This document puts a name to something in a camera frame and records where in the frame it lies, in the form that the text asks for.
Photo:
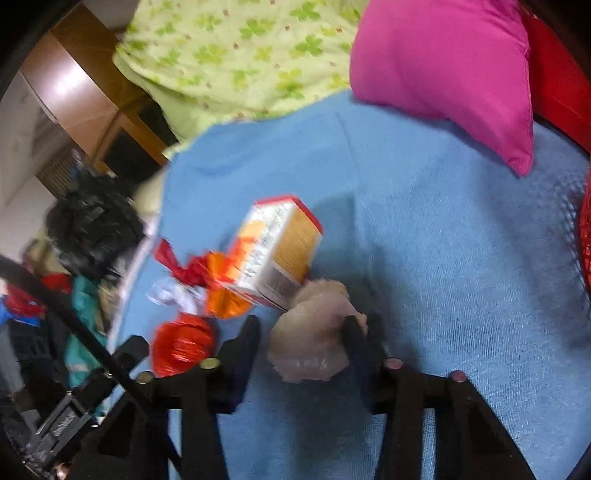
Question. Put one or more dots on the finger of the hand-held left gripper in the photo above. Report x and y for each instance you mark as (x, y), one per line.
(130, 349)

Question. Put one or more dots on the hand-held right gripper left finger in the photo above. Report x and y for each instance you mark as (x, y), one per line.
(245, 367)

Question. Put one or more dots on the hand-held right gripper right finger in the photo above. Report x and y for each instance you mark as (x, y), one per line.
(364, 369)

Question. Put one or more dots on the red foil wrapper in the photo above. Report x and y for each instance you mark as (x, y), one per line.
(182, 344)

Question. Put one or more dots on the white wrapper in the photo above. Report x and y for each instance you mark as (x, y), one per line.
(171, 295)

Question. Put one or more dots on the pale tissue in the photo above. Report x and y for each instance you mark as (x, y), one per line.
(314, 323)

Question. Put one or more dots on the orange foil wrapper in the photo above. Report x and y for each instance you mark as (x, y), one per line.
(221, 288)

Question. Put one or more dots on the red twisted wrapper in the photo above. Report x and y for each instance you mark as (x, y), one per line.
(180, 267)

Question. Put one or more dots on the orange white carton box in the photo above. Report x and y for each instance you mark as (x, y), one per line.
(277, 249)

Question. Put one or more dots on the red plastic mesh basket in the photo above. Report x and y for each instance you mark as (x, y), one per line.
(585, 240)

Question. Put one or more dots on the teal cloth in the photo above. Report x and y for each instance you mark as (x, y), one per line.
(83, 332)

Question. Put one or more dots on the red cloth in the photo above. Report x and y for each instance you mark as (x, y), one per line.
(23, 300)

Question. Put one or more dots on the blue blanket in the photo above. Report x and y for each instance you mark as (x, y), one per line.
(438, 277)

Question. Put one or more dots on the black puffer jacket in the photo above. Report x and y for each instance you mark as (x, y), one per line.
(92, 221)

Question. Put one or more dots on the wooden cabinet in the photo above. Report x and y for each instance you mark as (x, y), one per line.
(78, 78)

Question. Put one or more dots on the pink pillow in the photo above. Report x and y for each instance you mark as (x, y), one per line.
(438, 69)

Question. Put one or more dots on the green clover quilt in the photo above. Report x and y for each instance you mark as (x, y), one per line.
(231, 55)

